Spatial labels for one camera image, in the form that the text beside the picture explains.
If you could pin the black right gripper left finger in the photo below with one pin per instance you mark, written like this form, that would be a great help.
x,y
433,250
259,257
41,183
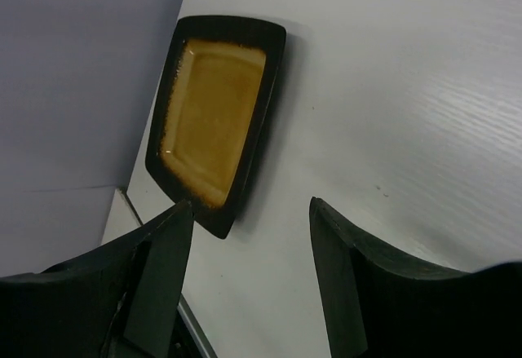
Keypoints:
x,y
118,300

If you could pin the black plate with yellow centre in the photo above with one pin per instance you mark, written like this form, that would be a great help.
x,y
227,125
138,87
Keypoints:
x,y
211,106

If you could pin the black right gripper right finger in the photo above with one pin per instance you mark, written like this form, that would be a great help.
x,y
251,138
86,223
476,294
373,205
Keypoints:
x,y
379,301

